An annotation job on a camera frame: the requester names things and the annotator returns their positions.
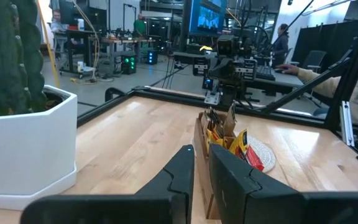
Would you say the black partition panel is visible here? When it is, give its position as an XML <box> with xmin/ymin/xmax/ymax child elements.
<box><xmin>291</xmin><ymin>20</ymin><xmax>358</xmax><ymax>73</ymax></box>

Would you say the silver aluminium bracket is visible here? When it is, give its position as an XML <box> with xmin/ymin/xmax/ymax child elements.
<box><xmin>340</xmin><ymin>101</ymin><xmax>356</xmax><ymax>147</ymax></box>

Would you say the yellow cable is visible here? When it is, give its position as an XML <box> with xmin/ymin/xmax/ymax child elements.
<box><xmin>35</xmin><ymin>0</ymin><xmax>61</xmax><ymax>90</ymax></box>

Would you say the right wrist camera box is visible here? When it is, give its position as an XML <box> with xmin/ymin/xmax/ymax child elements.
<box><xmin>216</xmin><ymin>34</ymin><xmax>239</xmax><ymax>57</ymax></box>

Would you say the large blue display screen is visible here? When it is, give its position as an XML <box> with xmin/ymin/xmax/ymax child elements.
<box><xmin>188</xmin><ymin>0</ymin><xmax>228</xmax><ymax>37</ymax></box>

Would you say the grey office chair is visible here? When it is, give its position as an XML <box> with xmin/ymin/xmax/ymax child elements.
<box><xmin>301</xmin><ymin>50</ymin><xmax>328</xmax><ymax>73</ymax></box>

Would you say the silver mounting plate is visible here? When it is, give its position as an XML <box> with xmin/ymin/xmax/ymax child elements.
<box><xmin>204</xmin><ymin>90</ymin><xmax>221</xmax><ymax>106</ymax></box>

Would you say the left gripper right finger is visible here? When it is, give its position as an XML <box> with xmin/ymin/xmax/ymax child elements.
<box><xmin>209</xmin><ymin>143</ymin><xmax>305</xmax><ymax>224</ymax></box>

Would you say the black aluminium table frame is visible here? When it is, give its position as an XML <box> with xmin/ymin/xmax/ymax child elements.
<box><xmin>76</xmin><ymin>0</ymin><xmax>358</xmax><ymax>170</ymax></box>

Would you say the wooden workbench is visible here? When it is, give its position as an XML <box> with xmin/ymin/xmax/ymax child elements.
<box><xmin>88</xmin><ymin>35</ymin><xmax>155</xmax><ymax>65</ymax></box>

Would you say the green cactus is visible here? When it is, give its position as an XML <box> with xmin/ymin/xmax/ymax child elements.
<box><xmin>0</xmin><ymin>0</ymin><xmax>48</xmax><ymax>118</ymax></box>

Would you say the black box with blue lights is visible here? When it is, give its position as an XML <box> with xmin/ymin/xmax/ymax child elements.
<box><xmin>146</xmin><ymin>49</ymin><xmax>159</xmax><ymax>65</ymax></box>

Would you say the cream hanging cable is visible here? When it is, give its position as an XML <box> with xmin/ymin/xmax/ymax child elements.
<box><xmin>72</xmin><ymin>0</ymin><xmax>101</xmax><ymax>82</ymax></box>

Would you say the black keyboard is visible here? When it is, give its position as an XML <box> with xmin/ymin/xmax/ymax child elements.
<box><xmin>255</xmin><ymin>65</ymin><xmax>277</xmax><ymax>82</ymax></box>

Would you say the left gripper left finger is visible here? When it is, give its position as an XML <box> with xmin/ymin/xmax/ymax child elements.
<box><xmin>135</xmin><ymin>144</ymin><xmax>196</xmax><ymax>224</ymax></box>

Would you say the red tea packet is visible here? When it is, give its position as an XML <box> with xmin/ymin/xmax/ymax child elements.
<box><xmin>244</xmin><ymin>144</ymin><xmax>265</xmax><ymax>173</ymax></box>

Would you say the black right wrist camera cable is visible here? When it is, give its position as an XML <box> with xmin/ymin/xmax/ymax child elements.
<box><xmin>244</xmin><ymin>24</ymin><xmax>270</xmax><ymax>57</ymax></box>

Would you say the black computer with green lights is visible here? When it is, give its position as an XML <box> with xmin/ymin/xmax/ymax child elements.
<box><xmin>121</xmin><ymin>54</ymin><xmax>137</xmax><ymax>75</ymax></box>

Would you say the wooden three-compartment tray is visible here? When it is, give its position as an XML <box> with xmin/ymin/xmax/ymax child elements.
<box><xmin>193</xmin><ymin>104</ymin><xmax>239</xmax><ymax>220</ymax></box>

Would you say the round woven rope placemat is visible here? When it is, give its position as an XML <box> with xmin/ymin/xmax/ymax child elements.
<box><xmin>246</xmin><ymin>135</ymin><xmax>277</xmax><ymax>174</ymax></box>

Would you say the vanilla cinnamon tea packet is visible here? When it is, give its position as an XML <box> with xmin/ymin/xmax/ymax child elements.
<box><xmin>222</xmin><ymin>101</ymin><xmax>238</xmax><ymax>139</ymax></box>
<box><xmin>208</xmin><ymin>107</ymin><xmax>225</xmax><ymax>133</ymax></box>

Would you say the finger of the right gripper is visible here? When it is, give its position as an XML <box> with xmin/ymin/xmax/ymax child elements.
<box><xmin>209</xmin><ymin>59</ymin><xmax>226</xmax><ymax>79</ymax></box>
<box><xmin>225</xmin><ymin>59</ymin><xmax>241</xmax><ymax>79</ymax></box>

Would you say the person's hand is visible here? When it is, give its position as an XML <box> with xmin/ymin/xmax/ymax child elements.
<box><xmin>277</xmin><ymin>63</ymin><xmax>301</xmax><ymax>76</ymax></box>

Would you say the white hexagonal plant pot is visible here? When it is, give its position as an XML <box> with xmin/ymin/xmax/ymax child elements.
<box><xmin>0</xmin><ymin>84</ymin><xmax>78</xmax><ymax>211</ymax></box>

